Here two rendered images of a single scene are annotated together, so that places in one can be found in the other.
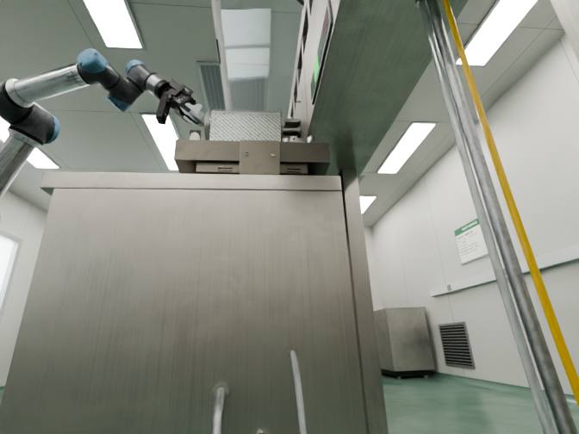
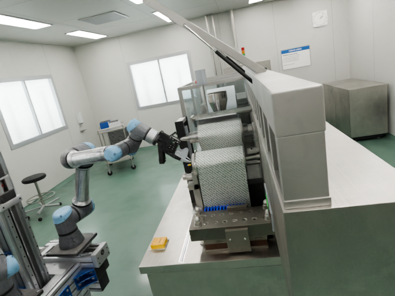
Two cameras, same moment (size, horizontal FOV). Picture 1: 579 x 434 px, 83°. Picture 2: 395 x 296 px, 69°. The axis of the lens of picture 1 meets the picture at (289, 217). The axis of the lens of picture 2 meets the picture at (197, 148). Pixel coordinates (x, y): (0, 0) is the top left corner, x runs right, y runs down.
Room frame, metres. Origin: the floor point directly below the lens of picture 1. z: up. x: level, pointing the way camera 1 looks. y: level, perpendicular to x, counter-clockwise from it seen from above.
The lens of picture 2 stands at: (-0.37, -0.15, 1.71)
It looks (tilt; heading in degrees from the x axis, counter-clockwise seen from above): 15 degrees down; 17
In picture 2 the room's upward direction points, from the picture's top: 11 degrees counter-clockwise
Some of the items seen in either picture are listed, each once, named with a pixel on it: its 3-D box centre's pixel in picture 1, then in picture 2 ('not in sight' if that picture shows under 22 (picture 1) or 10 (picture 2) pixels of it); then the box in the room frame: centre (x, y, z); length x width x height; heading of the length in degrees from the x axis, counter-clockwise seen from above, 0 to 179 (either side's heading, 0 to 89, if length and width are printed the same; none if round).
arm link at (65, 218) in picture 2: not in sight; (64, 219); (0.94, 1.17, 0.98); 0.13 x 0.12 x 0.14; 168
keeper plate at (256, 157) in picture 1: (259, 160); (238, 240); (0.71, 0.07, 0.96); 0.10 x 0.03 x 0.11; 96
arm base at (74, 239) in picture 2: not in sight; (69, 235); (0.94, 1.17, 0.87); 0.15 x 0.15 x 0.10
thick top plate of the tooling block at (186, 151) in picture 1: (254, 166); (233, 222); (0.80, 0.09, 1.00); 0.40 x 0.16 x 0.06; 96
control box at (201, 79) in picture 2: not in sight; (200, 77); (1.52, 0.30, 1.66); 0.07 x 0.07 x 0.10; 81
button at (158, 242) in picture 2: not in sight; (158, 242); (0.78, 0.49, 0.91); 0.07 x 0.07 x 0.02; 6
